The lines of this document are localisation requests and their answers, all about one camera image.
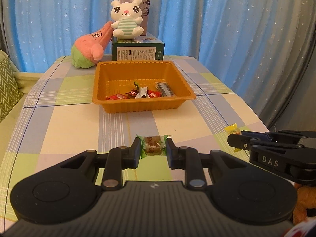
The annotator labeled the yellow candy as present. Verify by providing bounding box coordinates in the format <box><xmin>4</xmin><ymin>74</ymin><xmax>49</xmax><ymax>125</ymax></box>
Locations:
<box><xmin>224</xmin><ymin>123</ymin><xmax>244</xmax><ymax>153</ymax></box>

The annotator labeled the green brown candy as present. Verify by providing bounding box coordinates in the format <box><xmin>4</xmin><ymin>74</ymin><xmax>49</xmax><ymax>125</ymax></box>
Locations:
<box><xmin>137</xmin><ymin>135</ymin><xmax>169</xmax><ymax>159</ymax></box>

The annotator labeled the red square candy packet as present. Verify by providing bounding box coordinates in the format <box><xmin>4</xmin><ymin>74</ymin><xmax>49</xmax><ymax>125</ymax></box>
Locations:
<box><xmin>106</xmin><ymin>94</ymin><xmax>129</xmax><ymax>101</ymax></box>

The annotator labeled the small dark red candy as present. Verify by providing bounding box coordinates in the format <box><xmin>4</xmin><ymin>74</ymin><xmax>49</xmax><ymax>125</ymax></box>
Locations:
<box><xmin>126</xmin><ymin>89</ymin><xmax>138</xmax><ymax>99</ymax></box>

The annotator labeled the grey black snack packet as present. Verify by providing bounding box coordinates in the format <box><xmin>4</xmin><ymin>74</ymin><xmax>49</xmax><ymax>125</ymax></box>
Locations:
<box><xmin>155</xmin><ymin>82</ymin><xmax>174</xmax><ymax>97</ymax></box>

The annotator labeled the large red candy packet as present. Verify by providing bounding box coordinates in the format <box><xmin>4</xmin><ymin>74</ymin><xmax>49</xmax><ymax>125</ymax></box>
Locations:
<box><xmin>147</xmin><ymin>90</ymin><xmax>161</xmax><ymax>98</ymax></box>

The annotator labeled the green clear snack bag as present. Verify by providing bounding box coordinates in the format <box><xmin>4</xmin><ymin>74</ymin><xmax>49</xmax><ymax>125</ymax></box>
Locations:
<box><xmin>134</xmin><ymin>81</ymin><xmax>149</xmax><ymax>99</ymax></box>

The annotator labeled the person's right hand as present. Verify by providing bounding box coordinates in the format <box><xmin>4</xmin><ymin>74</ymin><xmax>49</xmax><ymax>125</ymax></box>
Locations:
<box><xmin>293</xmin><ymin>183</ymin><xmax>316</xmax><ymax>225</ymax></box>

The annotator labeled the orange plastic tray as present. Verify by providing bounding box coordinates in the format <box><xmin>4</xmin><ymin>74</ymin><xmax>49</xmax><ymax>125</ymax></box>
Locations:
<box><xmin>92</xmin><ymin>61</ymin><xmax>196</xmax><ymax>113</ymax></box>

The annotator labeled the checkered tablecloth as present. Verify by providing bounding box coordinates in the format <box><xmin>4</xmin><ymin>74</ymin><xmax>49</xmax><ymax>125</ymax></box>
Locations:
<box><xmin>1</xmin><ymin>56</ymin><xmax>267</xmax><ymax>231</ymax></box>

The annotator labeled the blue star curtain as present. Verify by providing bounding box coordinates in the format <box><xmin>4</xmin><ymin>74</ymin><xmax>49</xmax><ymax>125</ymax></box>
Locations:
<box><xmin>1</xmin><ymin>0</ymin><xmax>315</xmax><ymax>130</ymax></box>

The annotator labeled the pink star plush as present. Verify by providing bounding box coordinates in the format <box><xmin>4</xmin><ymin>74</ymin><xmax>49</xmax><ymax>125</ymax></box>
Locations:
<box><xmin>71</xmin><ymin>22</ymin><xmax>114</xmax><ymax>69</ymax></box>

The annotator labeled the green printed box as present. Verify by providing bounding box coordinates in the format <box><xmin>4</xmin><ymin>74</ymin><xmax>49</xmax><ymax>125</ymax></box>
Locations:
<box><xmin>112</xmin><ymin>32</ymin><xmax>165</xmax><ymax>61</ymax></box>

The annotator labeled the green zigzag cushion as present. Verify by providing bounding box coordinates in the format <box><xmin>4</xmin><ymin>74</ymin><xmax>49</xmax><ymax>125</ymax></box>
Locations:
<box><xmin>0</xmin><ymin>50</ymin><xmax>23</xmax><ymax>121</ymax></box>

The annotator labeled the white bunny plush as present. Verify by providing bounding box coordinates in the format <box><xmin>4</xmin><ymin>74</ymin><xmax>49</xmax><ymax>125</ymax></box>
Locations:
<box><xmin>111</xmin><ymin>0</ymin><xmax>144</xmax><ymax>40</ymax></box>

